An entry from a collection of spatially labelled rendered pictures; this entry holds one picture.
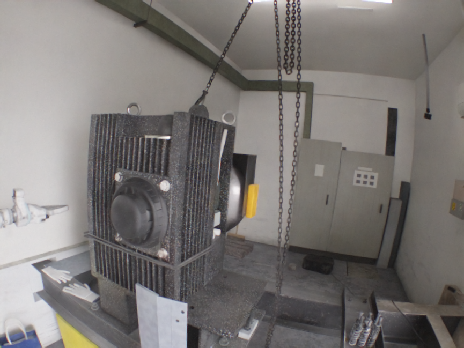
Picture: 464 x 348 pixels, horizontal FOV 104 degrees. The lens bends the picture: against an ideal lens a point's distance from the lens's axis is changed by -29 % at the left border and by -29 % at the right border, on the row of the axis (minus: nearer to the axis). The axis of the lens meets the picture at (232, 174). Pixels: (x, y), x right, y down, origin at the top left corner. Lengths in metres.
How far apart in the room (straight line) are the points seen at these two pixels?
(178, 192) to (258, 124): 3.45
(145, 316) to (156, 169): 0.49
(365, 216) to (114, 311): 3.37
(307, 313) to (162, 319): 1.13
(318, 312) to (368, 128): 2.95
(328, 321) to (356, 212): 2.31
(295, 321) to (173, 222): 1.22
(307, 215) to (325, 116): 1.53
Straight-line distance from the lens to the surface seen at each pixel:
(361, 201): 3.81
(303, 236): 3.94
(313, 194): 3.79
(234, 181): 1.21
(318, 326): 1.83
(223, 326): 0.95
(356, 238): 3.93
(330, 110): 4.05
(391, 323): 1.86
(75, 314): 1.77
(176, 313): 0.81
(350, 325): 1.48
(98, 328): 1.59
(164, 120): 0.86
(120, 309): 1.27
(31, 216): 1.01
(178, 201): 0.83
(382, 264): 4.13
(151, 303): 0.84
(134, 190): 0.88
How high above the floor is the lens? 1.51
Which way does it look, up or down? 6 degrees down
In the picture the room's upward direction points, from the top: 5 degrees clockwise
